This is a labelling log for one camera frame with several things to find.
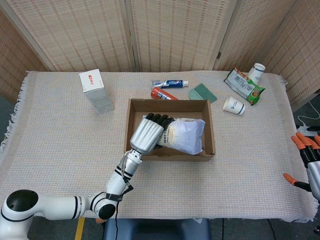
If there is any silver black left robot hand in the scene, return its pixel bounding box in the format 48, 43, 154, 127
129, 112, 176, 154

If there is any orange-tipped right robot hand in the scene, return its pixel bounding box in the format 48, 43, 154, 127
283, 132, 320, 201

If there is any white plastic food bag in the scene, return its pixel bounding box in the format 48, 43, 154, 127
142, 114, 206, 155

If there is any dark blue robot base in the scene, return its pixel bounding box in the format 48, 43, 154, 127
103, 218, 211, 240

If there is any open brown cardboard box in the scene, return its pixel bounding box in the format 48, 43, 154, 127
123, 98, 217, 162

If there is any tall white carton box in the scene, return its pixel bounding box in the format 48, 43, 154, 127
78, 68, 115, 116

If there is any white power strip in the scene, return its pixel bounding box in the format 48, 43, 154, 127
296, 125, 320, 137

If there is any orange toothpaste tube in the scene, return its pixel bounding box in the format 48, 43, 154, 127
150, 87, 180, 101

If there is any blue and white toothpaste tube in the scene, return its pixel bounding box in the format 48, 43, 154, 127
151, 79, 189, 89

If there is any green hand brush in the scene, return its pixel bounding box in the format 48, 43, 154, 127
188, 83, 218, 104

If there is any beige woven tablecloth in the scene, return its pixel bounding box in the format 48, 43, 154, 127
0, 70, 319, 223

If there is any white paper cup blue logo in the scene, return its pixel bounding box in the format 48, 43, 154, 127
222, 96, 246, 116
247, 62, 266, 85

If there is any green and white snack bag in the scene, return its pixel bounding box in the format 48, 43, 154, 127
223, 67, 266, 106

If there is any woven folding screen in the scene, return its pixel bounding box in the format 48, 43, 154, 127
0, 0, 320, 105

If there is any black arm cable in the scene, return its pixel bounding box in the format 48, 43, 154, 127
114, 152, 134, 240

